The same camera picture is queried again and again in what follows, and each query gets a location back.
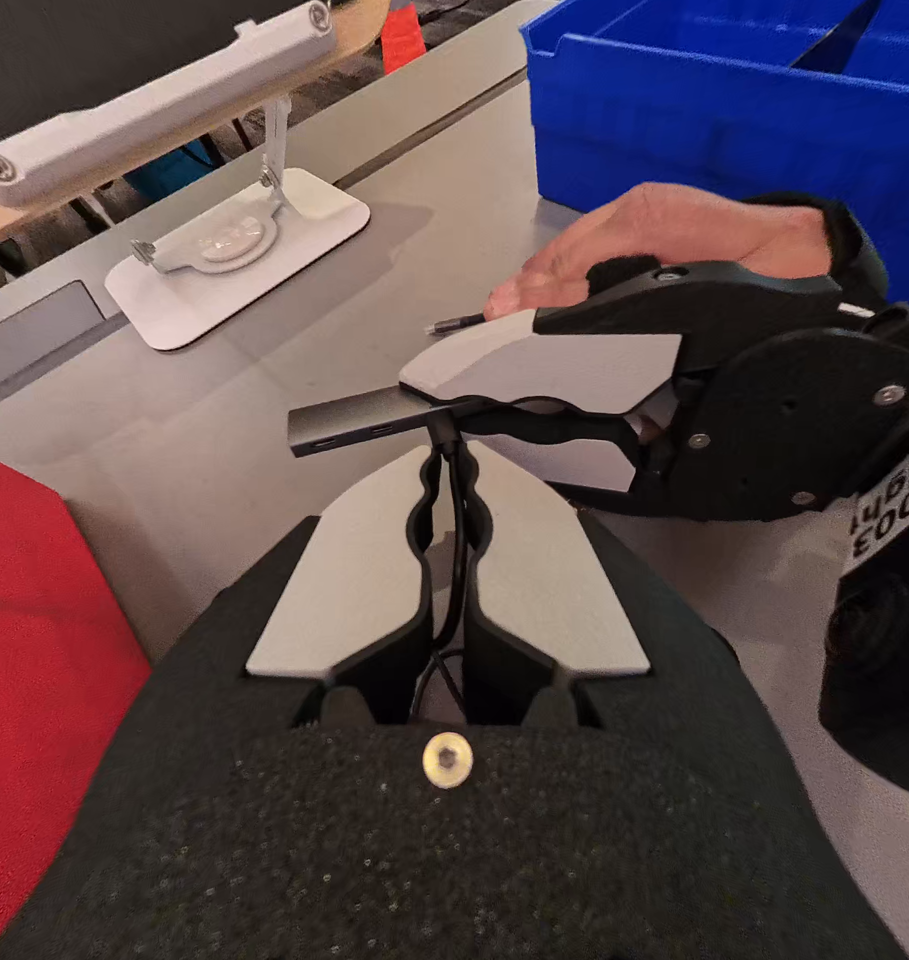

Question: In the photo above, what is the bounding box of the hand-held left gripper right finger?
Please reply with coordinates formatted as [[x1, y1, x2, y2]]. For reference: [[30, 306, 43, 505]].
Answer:
[[465, 442, 653, 684]]

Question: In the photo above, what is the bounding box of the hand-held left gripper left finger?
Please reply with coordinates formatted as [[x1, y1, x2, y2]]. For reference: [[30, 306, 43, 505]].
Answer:
[[244, 446, 435, 680]]

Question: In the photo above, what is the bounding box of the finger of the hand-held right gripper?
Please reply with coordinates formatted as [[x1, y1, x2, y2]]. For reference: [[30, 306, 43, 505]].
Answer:
[[462, 431, 641, 496], [398, 307, 684, 417]]

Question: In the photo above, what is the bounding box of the thin black usb cable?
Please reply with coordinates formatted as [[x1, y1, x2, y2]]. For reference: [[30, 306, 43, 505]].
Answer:
[[408, 411, 477, 721]]

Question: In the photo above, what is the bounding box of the grey usb hub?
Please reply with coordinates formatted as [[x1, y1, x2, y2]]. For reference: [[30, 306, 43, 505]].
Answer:
[[288, 393, 493, 459]]

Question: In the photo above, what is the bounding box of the blue plastic bin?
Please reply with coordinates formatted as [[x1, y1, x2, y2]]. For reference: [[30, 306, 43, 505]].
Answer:
[[519, 0, 909, 305]]

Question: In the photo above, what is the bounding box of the red plastic bin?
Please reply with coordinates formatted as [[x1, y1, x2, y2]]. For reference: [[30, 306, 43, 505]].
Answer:
[[0, 446, 152, 954]]

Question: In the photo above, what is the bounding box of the person's right hand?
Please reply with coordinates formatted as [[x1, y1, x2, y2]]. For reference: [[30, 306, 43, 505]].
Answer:
[[483, 182, 834, 321]]

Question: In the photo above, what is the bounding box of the orange striped cone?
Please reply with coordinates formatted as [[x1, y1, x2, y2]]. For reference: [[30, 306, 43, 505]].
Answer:
[[381, 0, 428, 75]]

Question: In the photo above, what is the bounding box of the black bin divider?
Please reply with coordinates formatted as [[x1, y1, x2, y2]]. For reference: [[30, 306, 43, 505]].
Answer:
[[788, 0, 879, 72]]

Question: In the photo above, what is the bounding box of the grey desk flap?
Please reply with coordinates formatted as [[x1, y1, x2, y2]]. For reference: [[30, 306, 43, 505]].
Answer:
[[0, 281, 122, 402]]

